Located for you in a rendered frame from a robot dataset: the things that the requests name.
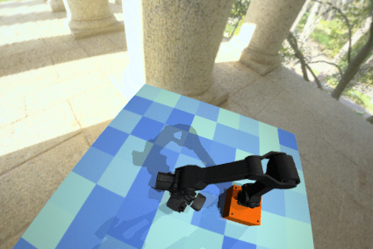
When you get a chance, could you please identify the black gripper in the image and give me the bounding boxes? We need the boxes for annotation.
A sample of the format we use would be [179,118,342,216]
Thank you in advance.
[181,193,206,211]

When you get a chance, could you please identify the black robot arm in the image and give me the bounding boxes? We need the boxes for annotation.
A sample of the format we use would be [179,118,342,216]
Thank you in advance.
[154,151,301,213]

